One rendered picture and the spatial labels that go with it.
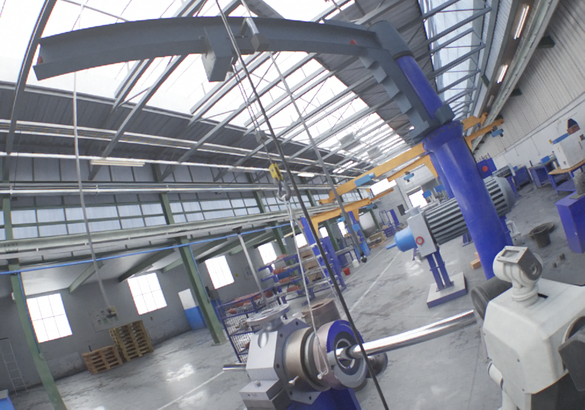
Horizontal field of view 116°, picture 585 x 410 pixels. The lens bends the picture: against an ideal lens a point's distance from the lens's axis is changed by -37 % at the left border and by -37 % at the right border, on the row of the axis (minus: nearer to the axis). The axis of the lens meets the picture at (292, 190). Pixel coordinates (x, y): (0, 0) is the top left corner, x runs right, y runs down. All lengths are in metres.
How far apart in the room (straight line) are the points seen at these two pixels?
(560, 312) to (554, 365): 0.09
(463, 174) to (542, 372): 2.27
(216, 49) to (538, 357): 1.87
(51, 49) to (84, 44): 0.24
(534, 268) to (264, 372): 1.28
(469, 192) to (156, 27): 2.79
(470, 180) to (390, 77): 1.16
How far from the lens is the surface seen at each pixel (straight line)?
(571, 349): 0.53
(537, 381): 0.62
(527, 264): 0.58
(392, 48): 3.03
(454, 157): 2.70
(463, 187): 2.70
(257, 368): 1.55
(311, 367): 1.48
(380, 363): 1.78
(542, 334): 0.57
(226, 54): 1.78
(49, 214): 8.18
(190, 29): 2.14
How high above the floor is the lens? 1.66
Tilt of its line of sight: 12 degrees up
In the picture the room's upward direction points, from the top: 23 degrees counter-clockwise
